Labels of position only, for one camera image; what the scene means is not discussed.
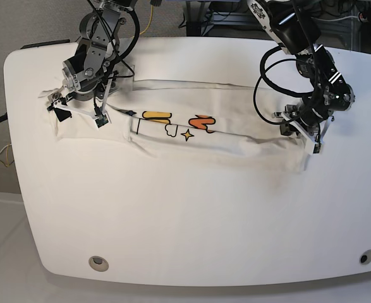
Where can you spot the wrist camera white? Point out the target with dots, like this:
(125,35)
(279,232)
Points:
(317,148)
(101,120)

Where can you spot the black aluminium frame rack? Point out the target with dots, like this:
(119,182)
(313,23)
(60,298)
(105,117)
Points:
(216,19)

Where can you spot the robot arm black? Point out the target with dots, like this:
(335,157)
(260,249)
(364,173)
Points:
(90,75)
(296,34)

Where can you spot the grey table grommet left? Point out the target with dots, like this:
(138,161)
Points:
(98,263)

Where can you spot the white printed T-shirt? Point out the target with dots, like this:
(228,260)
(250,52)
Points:
(196,122)

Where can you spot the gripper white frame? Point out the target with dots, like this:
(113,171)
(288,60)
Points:
(64,103)
(311,125)

